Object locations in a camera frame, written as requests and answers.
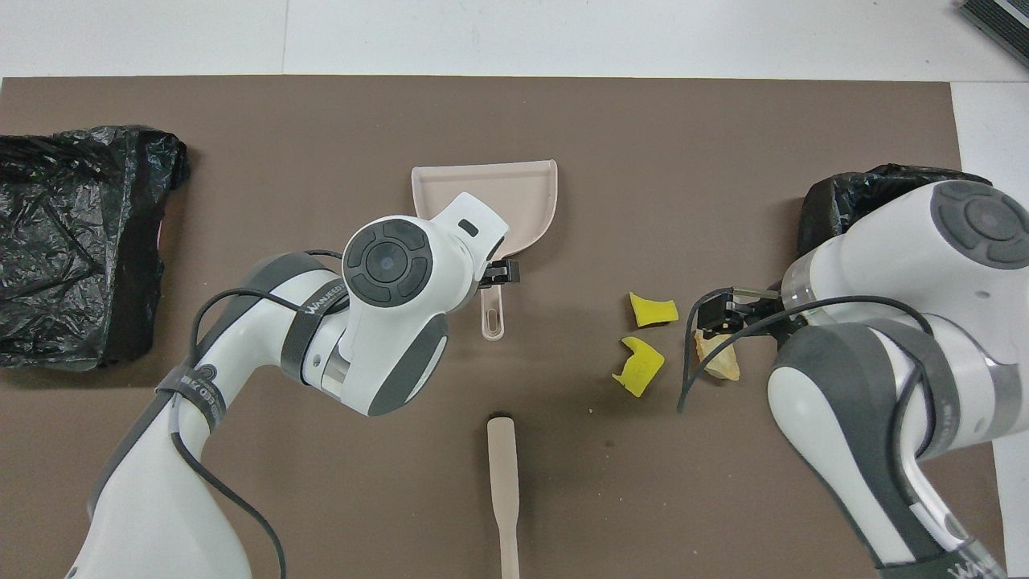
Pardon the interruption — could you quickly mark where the brown table mat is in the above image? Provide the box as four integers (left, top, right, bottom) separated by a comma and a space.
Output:
0, 75, 1010, 579

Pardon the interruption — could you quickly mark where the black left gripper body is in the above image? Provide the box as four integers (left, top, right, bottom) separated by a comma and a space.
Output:
481, 259, 522, 289

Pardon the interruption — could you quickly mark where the yellow sponge piece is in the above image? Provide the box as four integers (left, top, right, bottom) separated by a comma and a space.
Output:
612, 336, 666, 399
629, 292, 679, 328

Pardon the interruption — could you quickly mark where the black bag lined bin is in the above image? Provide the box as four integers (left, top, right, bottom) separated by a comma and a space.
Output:
797, 163, 994, 258
0, 125, 192, 372

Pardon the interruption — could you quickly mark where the left arm gripper cable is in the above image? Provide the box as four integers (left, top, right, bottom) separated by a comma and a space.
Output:
170, 249, 348, 579

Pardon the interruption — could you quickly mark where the beige hand brush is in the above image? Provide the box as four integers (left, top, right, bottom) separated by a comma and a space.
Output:
486, 416, 522, 579

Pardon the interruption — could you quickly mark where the dark ribbed device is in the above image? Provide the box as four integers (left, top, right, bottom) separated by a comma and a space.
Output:
958, 0, 1029, 69

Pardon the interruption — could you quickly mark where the pale cream foam chunk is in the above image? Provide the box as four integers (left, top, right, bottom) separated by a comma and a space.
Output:
694, 331, 741, 381

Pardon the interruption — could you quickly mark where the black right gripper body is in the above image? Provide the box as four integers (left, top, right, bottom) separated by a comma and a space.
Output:
695, 291, 801, 343

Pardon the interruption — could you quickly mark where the beige plastic dustpan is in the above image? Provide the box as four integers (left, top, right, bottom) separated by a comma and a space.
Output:
411, 159, 559, 341

